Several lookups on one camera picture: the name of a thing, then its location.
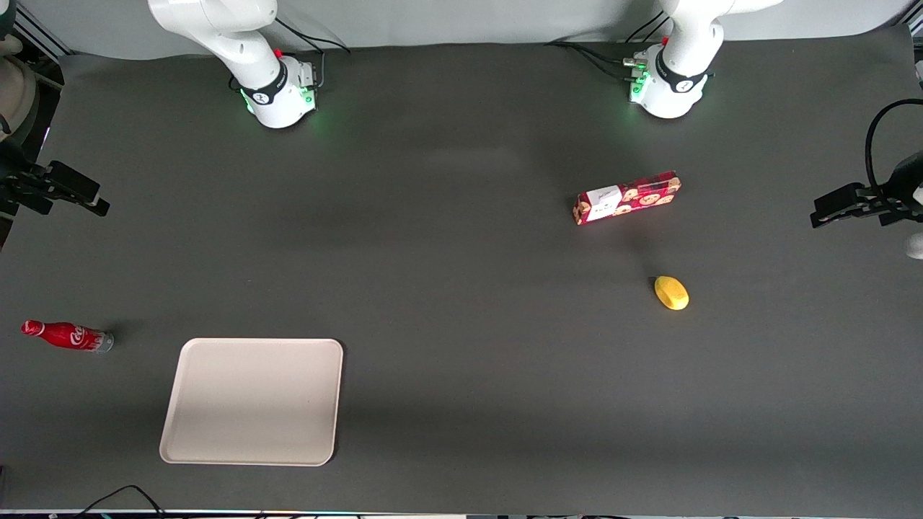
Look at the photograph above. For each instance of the aluminium frame rail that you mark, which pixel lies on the aluminium frame rail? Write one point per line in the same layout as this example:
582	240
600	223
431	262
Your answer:
43	32

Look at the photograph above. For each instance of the red cookie box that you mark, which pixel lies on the red cookie box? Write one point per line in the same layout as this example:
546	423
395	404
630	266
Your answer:
627	197

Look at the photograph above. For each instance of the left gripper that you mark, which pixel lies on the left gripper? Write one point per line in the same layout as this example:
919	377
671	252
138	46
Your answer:
888	202

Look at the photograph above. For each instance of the beige plastic tray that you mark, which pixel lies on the beige plastic tray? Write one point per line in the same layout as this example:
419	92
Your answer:
252	404

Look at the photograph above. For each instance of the yellow lemon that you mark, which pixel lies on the yellow lemon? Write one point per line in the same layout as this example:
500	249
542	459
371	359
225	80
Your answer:
671	293

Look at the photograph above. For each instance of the dark grey table mat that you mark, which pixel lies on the dark grey table mat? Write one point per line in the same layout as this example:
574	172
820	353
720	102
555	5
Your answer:
461	324

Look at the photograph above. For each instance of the red coke bottle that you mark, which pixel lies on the red coke bottle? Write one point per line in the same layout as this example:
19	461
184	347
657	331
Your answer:
68	336

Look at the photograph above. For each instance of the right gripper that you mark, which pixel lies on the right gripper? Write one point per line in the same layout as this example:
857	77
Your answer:
16	182

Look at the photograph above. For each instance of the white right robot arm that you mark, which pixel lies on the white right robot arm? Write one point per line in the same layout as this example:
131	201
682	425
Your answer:
238	43

